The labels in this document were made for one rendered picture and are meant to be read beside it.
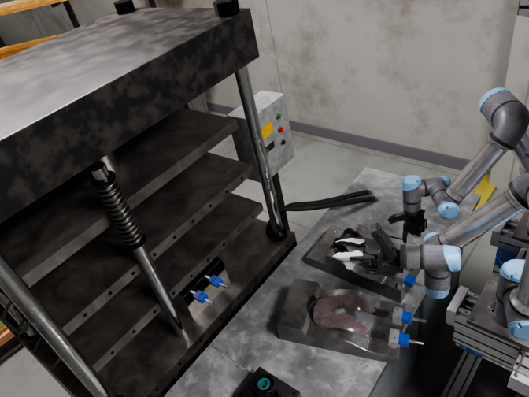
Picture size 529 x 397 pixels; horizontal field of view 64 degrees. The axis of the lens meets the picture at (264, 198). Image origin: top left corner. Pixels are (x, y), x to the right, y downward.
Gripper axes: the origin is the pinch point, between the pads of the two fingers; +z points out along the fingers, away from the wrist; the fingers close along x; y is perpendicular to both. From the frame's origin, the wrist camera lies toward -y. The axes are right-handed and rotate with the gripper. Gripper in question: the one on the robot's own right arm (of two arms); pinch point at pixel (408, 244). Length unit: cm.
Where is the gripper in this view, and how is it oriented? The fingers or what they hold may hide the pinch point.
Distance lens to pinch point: 209.8
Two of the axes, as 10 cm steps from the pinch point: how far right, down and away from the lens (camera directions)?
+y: 7.6, 1.8, -6.3
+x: 6.2, -4.9, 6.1
